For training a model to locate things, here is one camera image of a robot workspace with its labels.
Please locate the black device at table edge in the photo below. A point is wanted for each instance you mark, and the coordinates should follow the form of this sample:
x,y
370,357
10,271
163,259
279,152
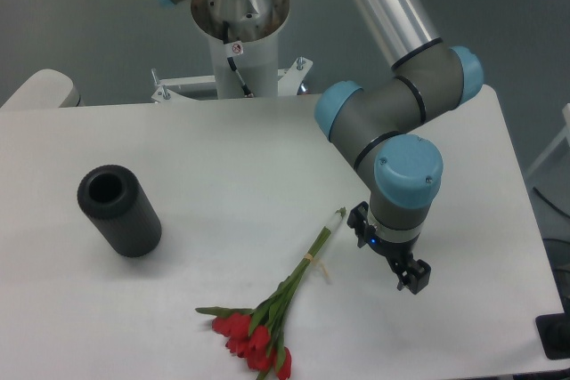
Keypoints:
x,y
553,330

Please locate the red tulip bouquet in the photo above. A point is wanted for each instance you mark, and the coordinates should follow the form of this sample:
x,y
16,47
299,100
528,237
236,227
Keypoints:
x,y
257,335

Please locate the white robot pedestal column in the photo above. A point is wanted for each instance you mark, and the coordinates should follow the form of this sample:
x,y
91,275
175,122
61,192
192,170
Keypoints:
x,y
245,30

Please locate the white frame at right edge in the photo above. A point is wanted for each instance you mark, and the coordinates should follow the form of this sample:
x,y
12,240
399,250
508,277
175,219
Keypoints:
x,y
553,148

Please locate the white chair armrest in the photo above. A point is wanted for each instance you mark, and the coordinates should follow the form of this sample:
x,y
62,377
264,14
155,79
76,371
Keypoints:
x,y
46,89

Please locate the white metal base frame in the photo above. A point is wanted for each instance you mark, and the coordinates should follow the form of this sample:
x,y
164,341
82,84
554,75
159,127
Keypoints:
x,y
234,79

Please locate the black ribbed cylindrical vase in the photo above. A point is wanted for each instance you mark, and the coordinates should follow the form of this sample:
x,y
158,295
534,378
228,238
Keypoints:
x,y
112,198

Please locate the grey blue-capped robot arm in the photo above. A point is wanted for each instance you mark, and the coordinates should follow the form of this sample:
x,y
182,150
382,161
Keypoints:
x,y
372,130

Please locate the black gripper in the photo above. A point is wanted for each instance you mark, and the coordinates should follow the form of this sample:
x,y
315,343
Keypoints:
x,y
395,245

